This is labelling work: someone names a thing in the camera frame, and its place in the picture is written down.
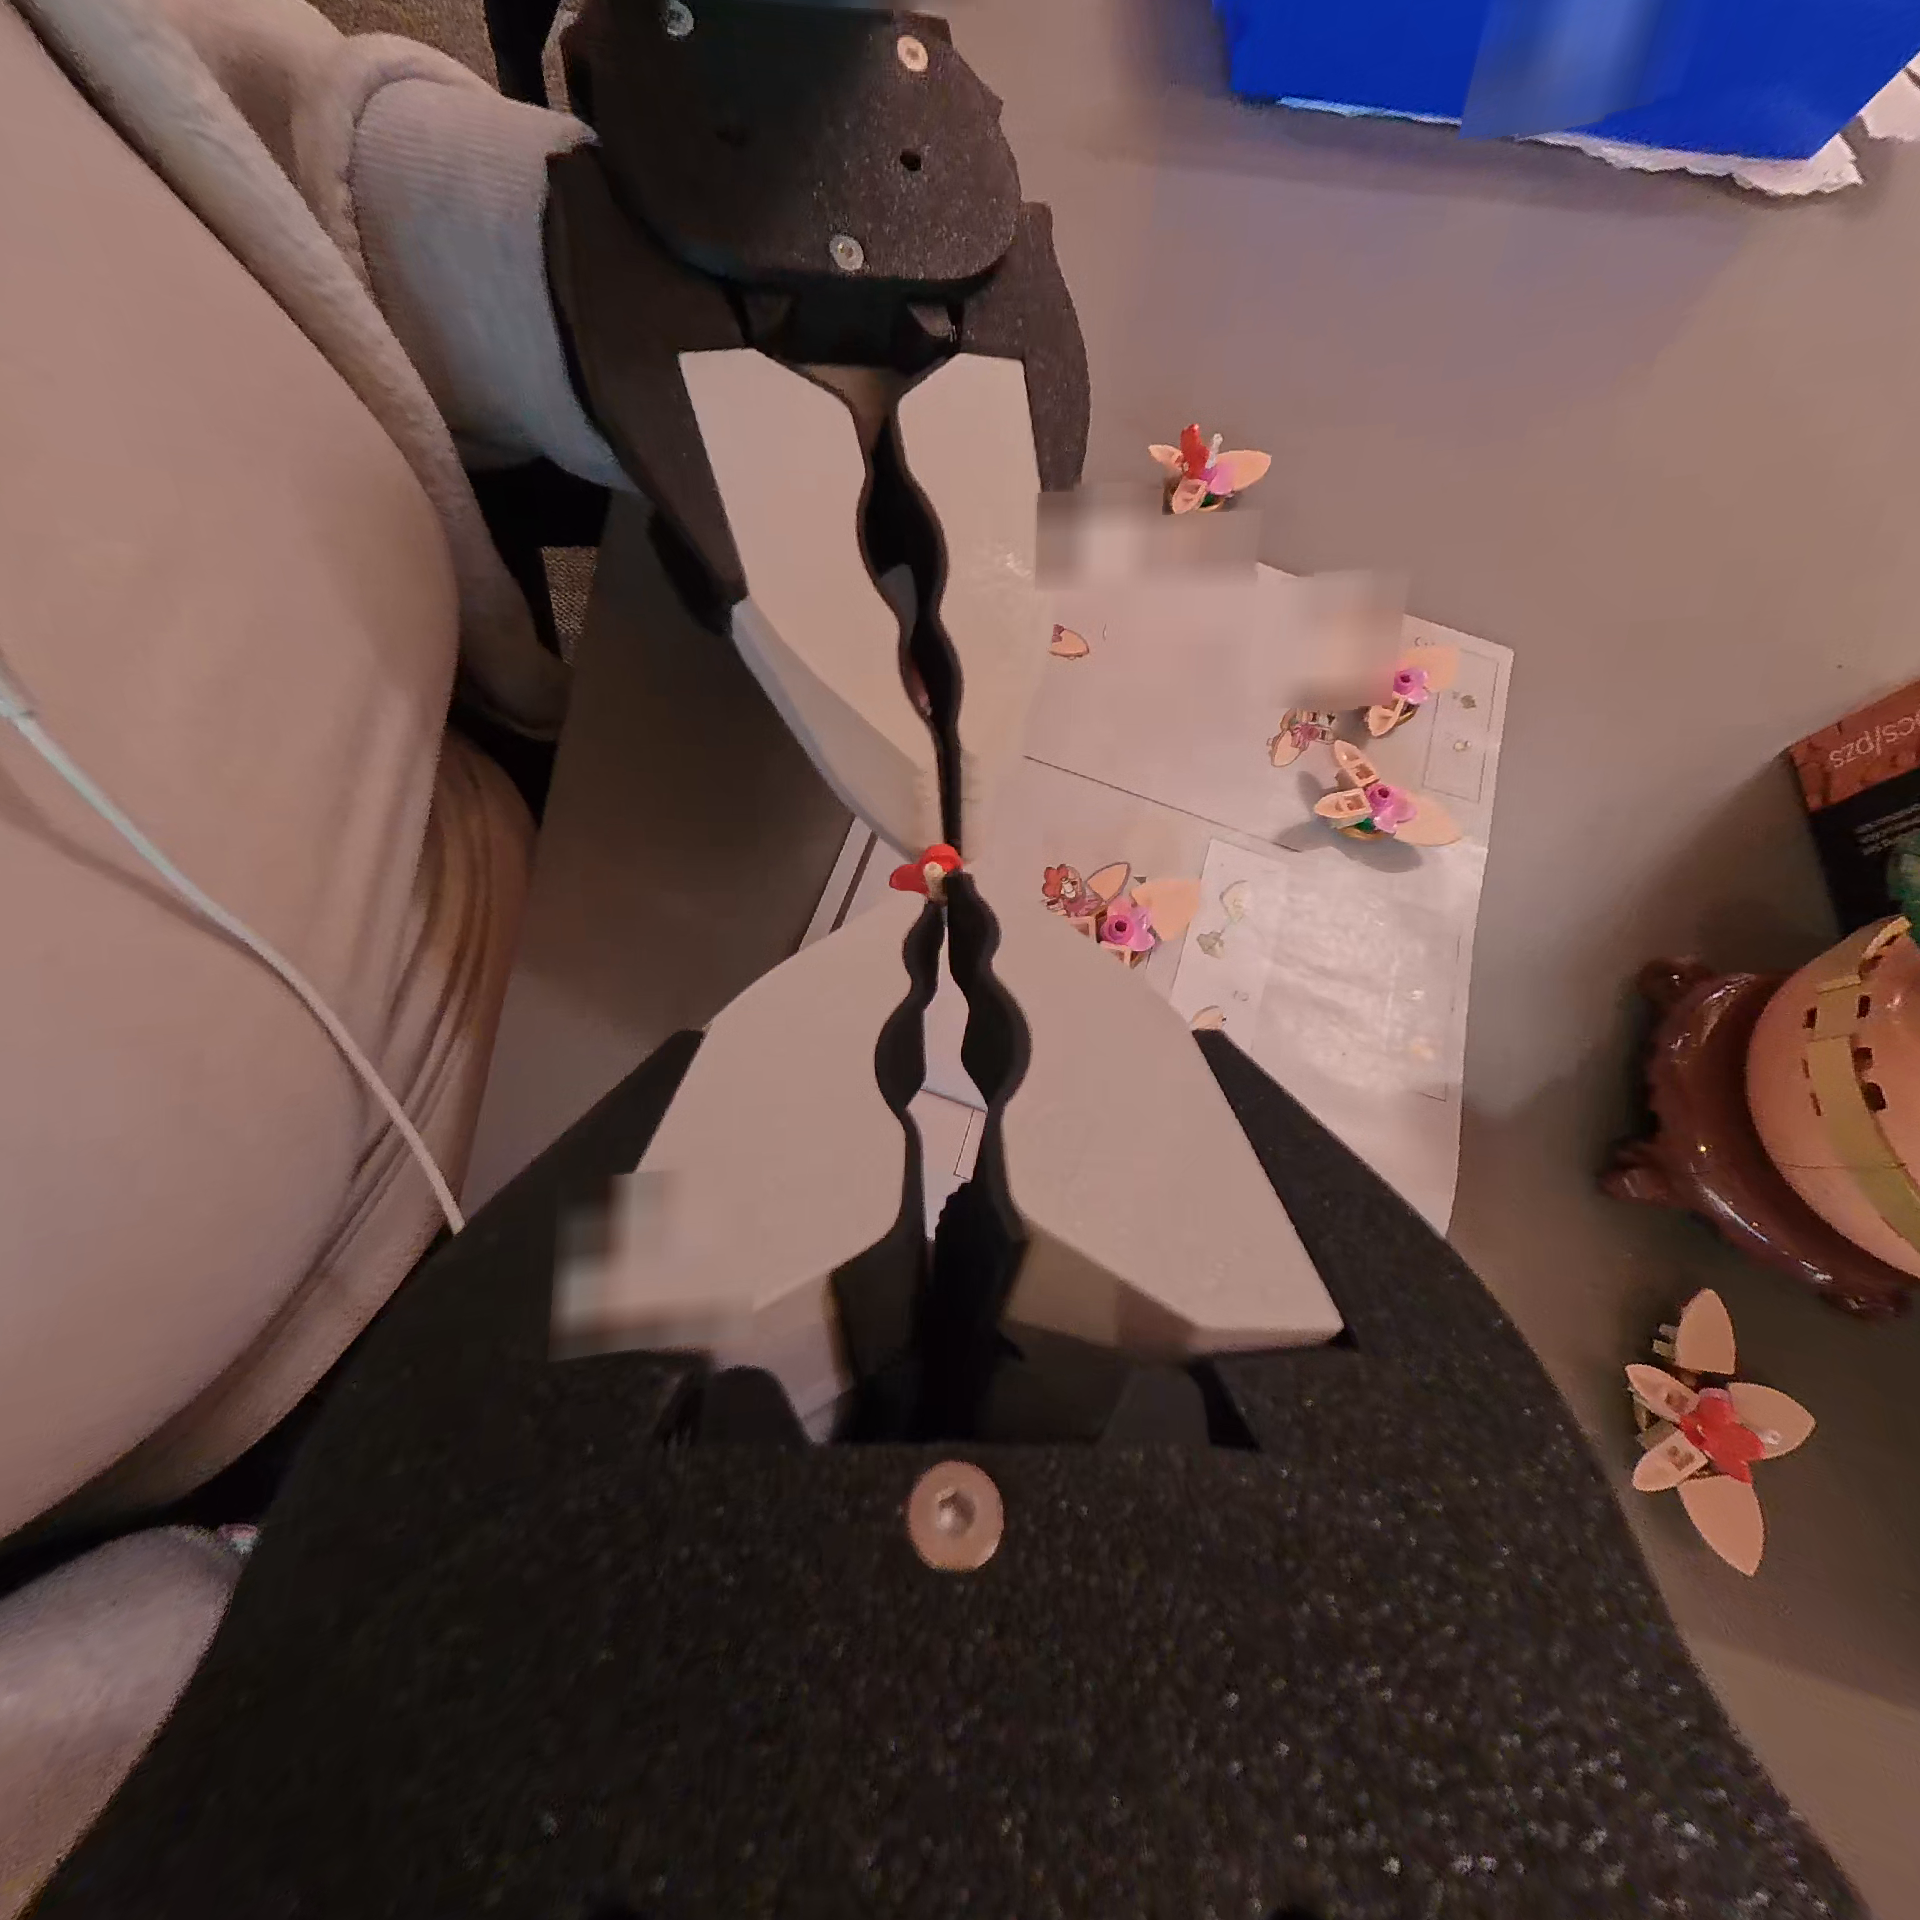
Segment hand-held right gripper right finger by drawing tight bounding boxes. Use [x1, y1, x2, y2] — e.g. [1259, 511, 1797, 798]
[933, 871, 1345, 1444]

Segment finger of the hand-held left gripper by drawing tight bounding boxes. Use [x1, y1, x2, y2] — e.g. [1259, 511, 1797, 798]
[861, 350, 1052, 874]
[679, 348, 963, 868]

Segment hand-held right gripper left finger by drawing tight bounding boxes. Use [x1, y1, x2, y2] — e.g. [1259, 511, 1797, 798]
[638, 894, 951, 1439]

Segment grey desk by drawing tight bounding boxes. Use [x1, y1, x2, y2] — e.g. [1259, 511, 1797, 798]
[457, 0, 1920, 1914]

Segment beige toy flower red core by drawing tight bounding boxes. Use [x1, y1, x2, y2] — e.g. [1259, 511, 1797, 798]
[1622, 1286, 1816, 1580]
[1147, 422, 1276, 516]

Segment pink flower on sheet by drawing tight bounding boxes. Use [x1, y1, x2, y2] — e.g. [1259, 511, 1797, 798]
[1084, 860, 1207, 971]

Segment white instruction booklet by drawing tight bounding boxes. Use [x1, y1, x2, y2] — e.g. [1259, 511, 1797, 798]
[803, 557, 1517, 1241]

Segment blue plastic bin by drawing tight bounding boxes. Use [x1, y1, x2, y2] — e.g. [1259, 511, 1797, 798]
[1211, 0, 1920, 161]

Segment person's beige hoodie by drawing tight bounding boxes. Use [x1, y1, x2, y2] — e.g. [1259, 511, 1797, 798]
[0, 0, 600, 1547]

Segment toy orchid plant in pot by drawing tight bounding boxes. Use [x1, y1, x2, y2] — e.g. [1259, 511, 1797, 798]
[1593, 913, 1920, 1326]

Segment brown black toy set box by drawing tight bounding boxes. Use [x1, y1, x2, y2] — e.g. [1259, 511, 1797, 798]
[1785, 681, 1920, 945]

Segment white paper towels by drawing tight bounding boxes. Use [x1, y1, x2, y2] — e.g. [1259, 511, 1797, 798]
[1529, 66, 1920, 202]

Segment person's light trouser leg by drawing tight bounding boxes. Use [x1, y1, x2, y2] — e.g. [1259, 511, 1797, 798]
[0, 1522, 260, 1920]

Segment white earphone cable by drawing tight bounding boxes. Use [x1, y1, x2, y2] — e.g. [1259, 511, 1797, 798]
[0, 660, 465, 1235]

